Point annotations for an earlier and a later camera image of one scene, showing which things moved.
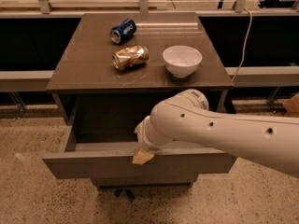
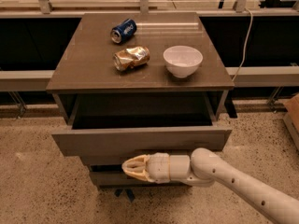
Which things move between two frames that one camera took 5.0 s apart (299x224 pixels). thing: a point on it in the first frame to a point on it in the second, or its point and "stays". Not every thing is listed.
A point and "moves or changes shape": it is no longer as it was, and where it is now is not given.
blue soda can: [123, 31] stays
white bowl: [181, 61] stays
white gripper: [144, 139] to [158, 167]
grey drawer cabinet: [116, 69] stays
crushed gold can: [129, 57] stays
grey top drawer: [104, 150] moves or changes shape
